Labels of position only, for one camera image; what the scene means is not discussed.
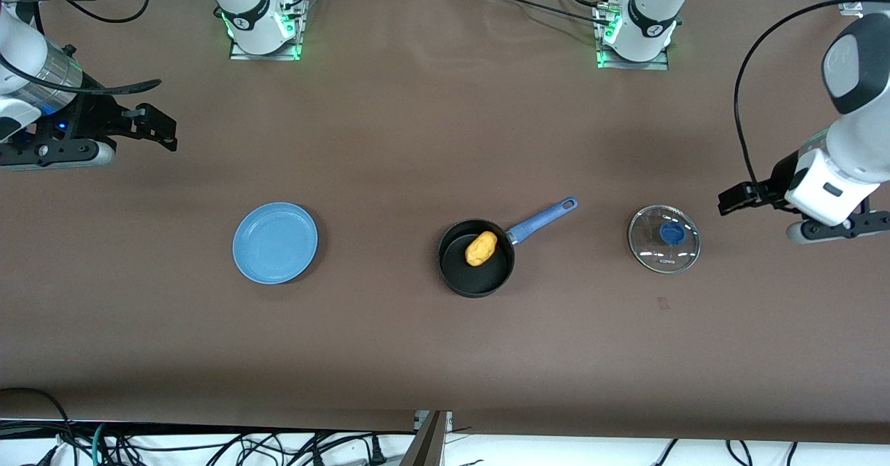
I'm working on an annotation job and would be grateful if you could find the glass lid with blue knob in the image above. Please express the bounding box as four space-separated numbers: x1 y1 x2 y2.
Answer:
628 204 701 274

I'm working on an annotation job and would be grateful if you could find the yellow potato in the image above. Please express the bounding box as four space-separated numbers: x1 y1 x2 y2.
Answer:
464 230 499 267

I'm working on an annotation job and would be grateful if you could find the blue round plate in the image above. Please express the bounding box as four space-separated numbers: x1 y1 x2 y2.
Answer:
232 202 319 285

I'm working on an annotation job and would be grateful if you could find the brown table cover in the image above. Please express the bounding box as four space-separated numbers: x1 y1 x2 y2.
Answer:
0 0 890 446

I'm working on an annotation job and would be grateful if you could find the grey metal beam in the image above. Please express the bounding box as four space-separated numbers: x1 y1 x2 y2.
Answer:
400 410 453 466

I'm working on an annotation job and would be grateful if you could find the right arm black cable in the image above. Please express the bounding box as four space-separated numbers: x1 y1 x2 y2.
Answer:
0 0 162 97

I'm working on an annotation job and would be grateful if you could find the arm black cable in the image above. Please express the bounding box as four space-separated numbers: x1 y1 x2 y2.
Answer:
0 0 162 97
734 0 890 188

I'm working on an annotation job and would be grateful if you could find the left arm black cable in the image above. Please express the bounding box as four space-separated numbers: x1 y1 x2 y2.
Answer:
734 0 890 188

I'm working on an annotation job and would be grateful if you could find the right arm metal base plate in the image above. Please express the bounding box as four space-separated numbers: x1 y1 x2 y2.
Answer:
228 0 308 62

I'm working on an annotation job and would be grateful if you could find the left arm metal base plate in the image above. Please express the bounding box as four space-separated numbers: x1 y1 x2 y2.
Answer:
594 0 670 71

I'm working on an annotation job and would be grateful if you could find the black looped cable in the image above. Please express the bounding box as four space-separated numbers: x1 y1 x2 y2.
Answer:
0 386 77 466

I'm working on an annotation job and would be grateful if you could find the black pot with blue handle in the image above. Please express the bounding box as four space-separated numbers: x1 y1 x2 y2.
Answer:
438 198 579 298

